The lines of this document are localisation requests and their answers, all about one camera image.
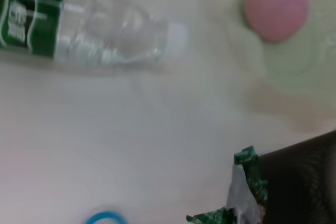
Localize black mesh pen holder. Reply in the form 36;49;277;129
258;129;336;224

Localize blue teal scissors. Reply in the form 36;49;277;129
83;210;129;224

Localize clear green-label water bottle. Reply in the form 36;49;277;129
0;0;188;70

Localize pink peach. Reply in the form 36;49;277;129
241;0;309;43

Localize green plastic wrapper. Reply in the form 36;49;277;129
186;145;269;224

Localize translucent green fruit plate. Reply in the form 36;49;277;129
223;0;336;133

